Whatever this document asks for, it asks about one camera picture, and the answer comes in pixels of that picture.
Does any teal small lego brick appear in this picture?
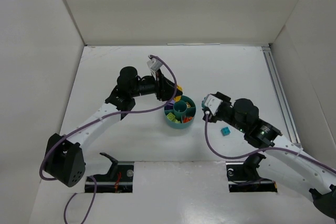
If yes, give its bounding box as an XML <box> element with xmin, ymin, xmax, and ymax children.
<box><xmin>221</xmin><ymin>127</ymin><xmax>230</xmax><ymax>136</ymax></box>

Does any dark purple lego brick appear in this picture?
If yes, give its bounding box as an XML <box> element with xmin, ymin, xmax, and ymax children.
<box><xmin>164</xmin><ymin>104</ymin><xmax>174</xmax><ymax>111</ymax></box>

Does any lime green lego brick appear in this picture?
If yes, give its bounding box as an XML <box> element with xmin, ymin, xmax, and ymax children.
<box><xmin>166</xmin><ymin>113</ymin><xmax>176</xmax><ymax>121</ymax></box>

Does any orange round lego piece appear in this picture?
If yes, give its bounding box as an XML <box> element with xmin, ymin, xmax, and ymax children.
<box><xmin>183</xmin><ymin>117</ymin><xmax>192</xmax><ymax>123</ymax></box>

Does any blue printed oval lego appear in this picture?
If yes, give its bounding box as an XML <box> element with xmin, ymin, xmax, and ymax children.
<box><xmin>201</xmin><ymin>99</ymin><xmax>205</xmax><ymax>109</ymax></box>

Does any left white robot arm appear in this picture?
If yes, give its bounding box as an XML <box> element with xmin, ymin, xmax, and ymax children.
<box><xmin>39</xmin><ymin>66</ymin><xmax>183</xmax><ymax>187</ymax></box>

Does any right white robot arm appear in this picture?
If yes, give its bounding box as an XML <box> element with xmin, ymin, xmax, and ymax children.
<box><xmin>202</xmin><ymin>92</ymin><xmax>335</xmax><ymax>219</ymax></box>

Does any teal round divided container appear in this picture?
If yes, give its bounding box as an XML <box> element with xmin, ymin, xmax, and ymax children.
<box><xmin>163</xmin><ymin>95</ymin><xmax>196</xmax><ymax>130</ymax></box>

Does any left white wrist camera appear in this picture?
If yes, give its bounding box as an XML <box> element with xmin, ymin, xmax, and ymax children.
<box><xmin>147</xmin><ymin>55</ymin><xmax>163</xmax><ymax>75</ymax></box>

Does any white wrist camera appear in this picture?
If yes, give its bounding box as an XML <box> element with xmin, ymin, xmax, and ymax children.
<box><xmin>147</xmin><ymin>55</ymin><xmax>163</xmax><ymax>75</ymax></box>
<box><xmin>204</xmin><ymin>94</ymin><xmax>223</xmax><ymax>116</ymax></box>

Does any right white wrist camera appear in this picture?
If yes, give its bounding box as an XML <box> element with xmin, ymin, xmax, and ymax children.
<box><xmin>204</xmin><ymin>94</ymin><xmax>223</xmax><ymax>116</ymax></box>

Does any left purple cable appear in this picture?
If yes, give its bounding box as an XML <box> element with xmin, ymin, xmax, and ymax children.
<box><xmin>39</xmin><ymin>55</ymin><xmax>177</xmax><ymax>224</ymax></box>

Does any purple cable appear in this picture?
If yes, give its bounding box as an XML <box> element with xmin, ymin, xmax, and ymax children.
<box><xmin>204</xmin><ymin>112</ymin><xmax>336</xmax><ymax>175</ymax></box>
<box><xmin>39</xmin><ymin>55</ymin><xmax>177</xmax><ymax>224</ymax></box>

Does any aluminium rail right edge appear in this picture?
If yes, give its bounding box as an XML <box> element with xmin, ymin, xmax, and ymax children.
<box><xmin>261</xmin><ymin>46</ymin><xmax>302</xmax><ymax>147</ymax></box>

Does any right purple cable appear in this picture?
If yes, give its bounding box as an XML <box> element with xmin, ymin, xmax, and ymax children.
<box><xmin>204</xmin><ymin>112</ymin><xmax>336</xmax><ymax>175</ymax></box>

